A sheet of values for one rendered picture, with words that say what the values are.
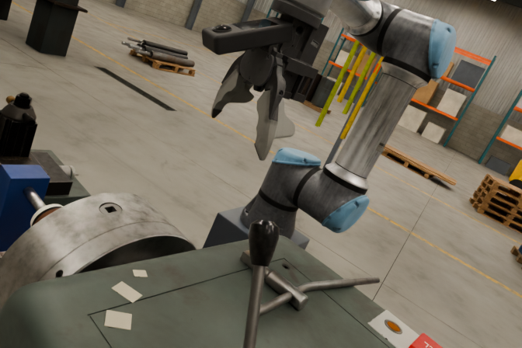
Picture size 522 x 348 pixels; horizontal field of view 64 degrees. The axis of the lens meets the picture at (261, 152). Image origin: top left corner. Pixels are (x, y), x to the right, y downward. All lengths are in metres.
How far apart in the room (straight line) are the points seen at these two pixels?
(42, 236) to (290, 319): 0.37
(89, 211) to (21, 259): 0.11
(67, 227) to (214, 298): 0.25
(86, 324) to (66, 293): 0.05
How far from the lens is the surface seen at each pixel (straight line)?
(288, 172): 1.05
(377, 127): 0.99
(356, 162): 1.00
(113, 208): 0.71
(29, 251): 0.69
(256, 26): 0.57
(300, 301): 0.60
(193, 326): 0.51
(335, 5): 0.89
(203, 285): 0.57
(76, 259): 0.64
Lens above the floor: 1.57
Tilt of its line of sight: 15 degrees down
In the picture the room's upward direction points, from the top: 24 degrees clockwise
